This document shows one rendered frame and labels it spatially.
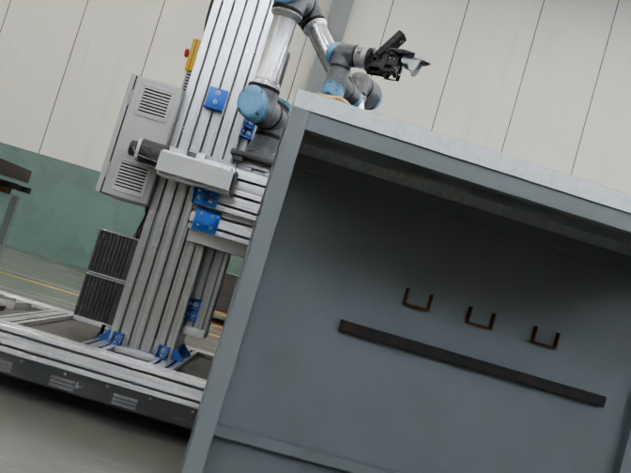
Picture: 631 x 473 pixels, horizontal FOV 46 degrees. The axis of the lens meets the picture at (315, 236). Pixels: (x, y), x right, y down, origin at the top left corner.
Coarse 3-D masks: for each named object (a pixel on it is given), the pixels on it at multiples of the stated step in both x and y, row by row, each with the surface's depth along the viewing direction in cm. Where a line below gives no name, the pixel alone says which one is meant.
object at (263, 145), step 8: (256, 136) 272; (264, 136) 271; (272, 136) 270; (280, 136) 272; (256, 144) 270; (264, 144) 269; (272, 144) 270; (256, 152) 269; (264, 152) 268; (272, 152) 269
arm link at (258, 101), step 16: (288, 0) 259; (304, 0) 264; (288, 16) 262; (304, 16) 271; (272, 32) 262; (288, 32) 263; (272, 48) 261; (288, 48) 265; (272, 64) 261; (256, 80) 260; (272, 80) 261; (240, 96) 260; (256, 96) 257; (272, 96) 260; (240, 112) 260; (256, 112) 257; (272, 112) 262
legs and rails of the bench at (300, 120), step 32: (288, 128) 160; (320, 128) 161; (352, 128) 162; (288, 160) 160; (416, 160) 163; (448, 160) 164; (512, 192) 165; (544, 192) 166; (256, 224) 160; (608, 224) 168; (256, 256) 158; (256, 288) 158; (224, 352) 157; (224, 384) 157; (192, 448) 156
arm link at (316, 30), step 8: (320, 8) 275; (312, 16) 272; (320, 16) 273; (304, 24) 273; (312, 24) 272; (320, 24) 272; (304, 32) 275; (312, 32) 272; (320, 32) 271; (328, 32) 272; (312, 40) 273; (320, 40) 270; (328, 40) 270; (320, 48) 269; (320, 56) 270; (328, 64) 267; (352, 80) 265; (352, 96) 260; (360, 96) 265; (352, 104) 265; (360, 104) 268
